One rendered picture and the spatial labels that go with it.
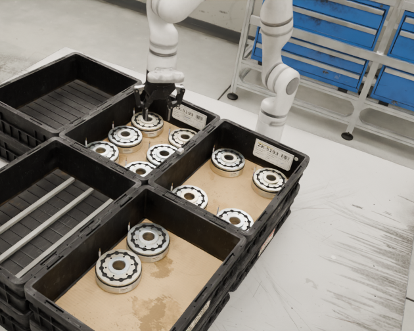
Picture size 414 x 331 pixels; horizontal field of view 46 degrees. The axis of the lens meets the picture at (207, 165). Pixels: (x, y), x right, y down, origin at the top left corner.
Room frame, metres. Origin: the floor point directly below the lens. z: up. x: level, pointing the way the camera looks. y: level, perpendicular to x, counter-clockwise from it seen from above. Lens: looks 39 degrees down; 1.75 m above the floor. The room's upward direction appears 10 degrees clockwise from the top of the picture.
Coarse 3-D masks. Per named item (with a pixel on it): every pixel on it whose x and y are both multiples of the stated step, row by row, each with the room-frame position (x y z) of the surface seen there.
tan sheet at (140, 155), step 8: (168, 128) 1.30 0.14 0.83; (176, 128) 1.31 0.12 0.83; (160, 136) 1.25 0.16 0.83; (144, 144) 1.20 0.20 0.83; (152, 144) 1.20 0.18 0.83; (136, 152) 1.15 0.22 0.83; (144, 152) 1.16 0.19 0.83; (120, 160) 1.10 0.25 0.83; (128, 160) 1.11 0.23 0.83; (136, 160) 1.11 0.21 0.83; (144, 160) 1.12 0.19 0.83
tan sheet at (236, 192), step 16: (208, 160) 1.17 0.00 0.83; (192, 176) 1.09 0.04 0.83; (208, 176) 1.10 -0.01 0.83; (240, 176) 1.13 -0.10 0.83; (208, 192) 1.03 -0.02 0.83; (224, 192) 1.04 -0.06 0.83; (240, 192) 1.05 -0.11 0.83; (208, 208) 0.97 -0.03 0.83; (224, 208) 0.98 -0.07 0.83; (240, 208) 0.99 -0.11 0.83; (256, 208) 1.00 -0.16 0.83
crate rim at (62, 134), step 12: (108, 108) 1.22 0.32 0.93; (204, 108) 1.30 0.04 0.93; (84, 120) 1.13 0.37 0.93; (216, 120) 1.25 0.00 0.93; (60, 132) 1.05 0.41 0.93; (204, 132) 1.18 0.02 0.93; (96, 156) 0.98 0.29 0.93; (168, 156) 1.03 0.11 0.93; (120, 168) 0.95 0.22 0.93; (156, 168) 0.98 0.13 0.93; (144, 180) 0.92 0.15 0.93
